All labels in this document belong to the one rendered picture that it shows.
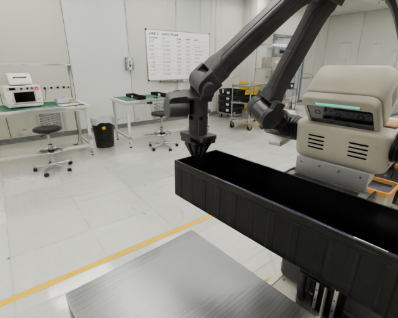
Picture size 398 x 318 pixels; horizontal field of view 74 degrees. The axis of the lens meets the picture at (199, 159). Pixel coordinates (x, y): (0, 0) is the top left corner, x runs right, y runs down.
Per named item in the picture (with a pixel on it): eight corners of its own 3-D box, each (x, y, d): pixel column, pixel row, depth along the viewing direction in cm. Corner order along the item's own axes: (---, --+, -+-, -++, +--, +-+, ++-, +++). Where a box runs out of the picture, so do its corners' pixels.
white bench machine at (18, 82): (4, 106, 377) (-5, 73, 361) (38, 103, 405) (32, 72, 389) (8, 110, 351) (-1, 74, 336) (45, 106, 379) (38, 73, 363)
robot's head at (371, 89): (328, 94, 91) (319, 60, 81) (400, 101, 76) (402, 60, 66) (309, 127, 88) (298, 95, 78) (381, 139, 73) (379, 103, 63)
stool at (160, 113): (144, 147, 461) (141, 111, 440) (170, 142, 490) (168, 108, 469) (157, 154, 424) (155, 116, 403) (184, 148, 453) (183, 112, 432)
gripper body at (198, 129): (201, 144, 75) (201, 118, 72) (179, 137, 82) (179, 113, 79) (217, 141, 79) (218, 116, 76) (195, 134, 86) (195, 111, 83)
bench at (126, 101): (114, 139, 508) (108, 96, 481) (190, 126, 609) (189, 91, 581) (129, 148, 452) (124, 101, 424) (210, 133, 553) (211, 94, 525)
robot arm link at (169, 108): (217, 83, 69) (203, 70, 75) (175, 84, 64) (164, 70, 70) (208, 122, 76) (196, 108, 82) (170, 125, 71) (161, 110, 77)
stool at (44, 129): (24, 176, 342) (12, 131, 322) (49, 162, 389) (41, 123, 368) (60, 178, 336) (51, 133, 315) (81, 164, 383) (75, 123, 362)
